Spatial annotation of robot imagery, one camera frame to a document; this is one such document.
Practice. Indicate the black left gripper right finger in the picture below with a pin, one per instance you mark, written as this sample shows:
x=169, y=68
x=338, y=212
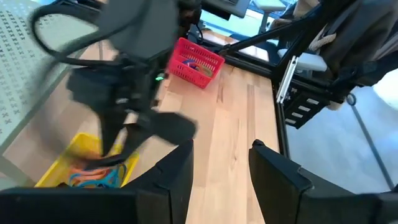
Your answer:
x=280, y=193

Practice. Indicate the red plastic basket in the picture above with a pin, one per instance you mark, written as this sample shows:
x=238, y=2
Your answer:
x=186, y=76

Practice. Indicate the person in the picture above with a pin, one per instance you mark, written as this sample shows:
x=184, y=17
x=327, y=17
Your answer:
x=357, y=31

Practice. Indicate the blue rubber band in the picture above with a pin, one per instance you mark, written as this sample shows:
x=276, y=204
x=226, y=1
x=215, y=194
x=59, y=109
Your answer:
x=93, y=185

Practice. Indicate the yellow plastic basket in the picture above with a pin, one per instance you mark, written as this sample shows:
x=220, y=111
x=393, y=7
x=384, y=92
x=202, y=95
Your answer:
x=56, y=174

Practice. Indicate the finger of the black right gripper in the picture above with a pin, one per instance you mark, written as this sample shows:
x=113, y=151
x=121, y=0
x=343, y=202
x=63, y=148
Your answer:
x=110, y=130
x=135, y=137

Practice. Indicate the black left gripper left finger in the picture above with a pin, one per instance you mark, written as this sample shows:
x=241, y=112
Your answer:
x=177, y=186

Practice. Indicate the grey stool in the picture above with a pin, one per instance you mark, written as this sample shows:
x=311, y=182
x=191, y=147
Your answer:
x=269, y=4

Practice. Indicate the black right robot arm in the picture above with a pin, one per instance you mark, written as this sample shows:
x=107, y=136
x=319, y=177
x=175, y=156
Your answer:
x=140, y=28

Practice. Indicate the orange rubber band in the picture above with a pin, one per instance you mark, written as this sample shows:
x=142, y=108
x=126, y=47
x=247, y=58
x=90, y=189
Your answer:
x=90, y=175

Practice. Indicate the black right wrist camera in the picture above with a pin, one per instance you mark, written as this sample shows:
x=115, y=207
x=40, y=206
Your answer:
x=174, y=129

